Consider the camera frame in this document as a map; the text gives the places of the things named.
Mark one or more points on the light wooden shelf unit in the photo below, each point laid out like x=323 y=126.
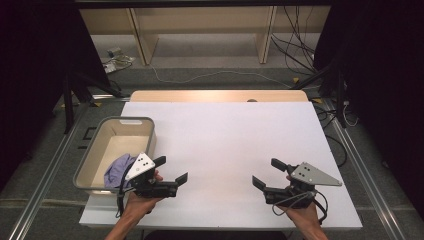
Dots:
x=200 y=20

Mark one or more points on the aluminium floor rail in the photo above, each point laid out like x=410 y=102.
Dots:
x=366 y=176
x=43 y=186

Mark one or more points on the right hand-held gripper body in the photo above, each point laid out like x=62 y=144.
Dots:
x=308 y=175

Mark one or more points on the power strip with plugs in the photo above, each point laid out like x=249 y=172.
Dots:
x=113 y=53

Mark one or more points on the person's left hand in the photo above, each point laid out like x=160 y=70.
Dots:
x=140 y=204

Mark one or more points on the beige plastic bin grey rim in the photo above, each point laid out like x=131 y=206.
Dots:
x=113 y=150

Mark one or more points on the person's right hand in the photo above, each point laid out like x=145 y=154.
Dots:
x=301 y=213

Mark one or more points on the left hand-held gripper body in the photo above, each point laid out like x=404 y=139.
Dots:
x=143 y=166

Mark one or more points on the dark curtain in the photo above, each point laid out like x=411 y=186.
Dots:
x=383 y=83
x=36 y=66

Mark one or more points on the purple cloth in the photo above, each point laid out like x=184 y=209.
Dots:
x=116 y=171

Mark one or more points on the black metal stand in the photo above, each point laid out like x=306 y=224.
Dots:
x=340 y=100
x=68 y=106

